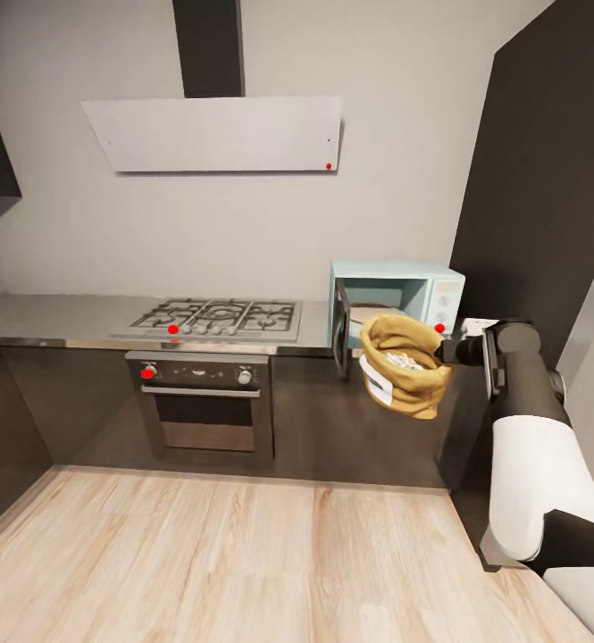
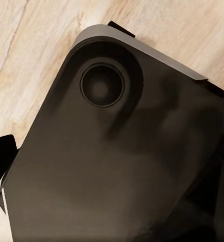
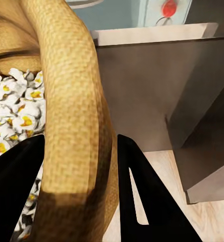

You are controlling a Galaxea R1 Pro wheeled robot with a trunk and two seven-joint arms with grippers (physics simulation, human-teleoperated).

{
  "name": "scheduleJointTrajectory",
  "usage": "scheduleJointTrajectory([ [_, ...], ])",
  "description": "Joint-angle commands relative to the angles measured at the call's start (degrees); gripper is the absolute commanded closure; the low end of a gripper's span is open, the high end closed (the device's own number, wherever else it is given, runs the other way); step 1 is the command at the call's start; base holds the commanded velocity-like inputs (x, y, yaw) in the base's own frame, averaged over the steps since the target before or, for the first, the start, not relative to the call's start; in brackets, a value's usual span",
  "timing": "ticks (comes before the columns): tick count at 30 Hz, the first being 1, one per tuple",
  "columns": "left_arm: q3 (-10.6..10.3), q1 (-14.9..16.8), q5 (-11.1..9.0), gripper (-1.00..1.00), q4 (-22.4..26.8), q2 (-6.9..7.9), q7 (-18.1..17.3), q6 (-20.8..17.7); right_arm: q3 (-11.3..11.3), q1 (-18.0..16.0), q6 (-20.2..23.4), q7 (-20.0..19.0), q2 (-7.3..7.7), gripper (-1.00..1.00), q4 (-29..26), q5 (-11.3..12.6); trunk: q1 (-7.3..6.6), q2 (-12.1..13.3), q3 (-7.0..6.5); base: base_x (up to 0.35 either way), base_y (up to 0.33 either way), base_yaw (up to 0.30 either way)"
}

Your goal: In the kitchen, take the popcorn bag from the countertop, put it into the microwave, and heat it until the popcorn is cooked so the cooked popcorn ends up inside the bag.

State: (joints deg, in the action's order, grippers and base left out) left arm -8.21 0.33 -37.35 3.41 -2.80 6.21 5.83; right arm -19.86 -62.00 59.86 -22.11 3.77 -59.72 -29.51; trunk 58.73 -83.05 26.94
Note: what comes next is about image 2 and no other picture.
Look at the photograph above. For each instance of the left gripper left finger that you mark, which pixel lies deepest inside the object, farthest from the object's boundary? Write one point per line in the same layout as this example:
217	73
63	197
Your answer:
8	150

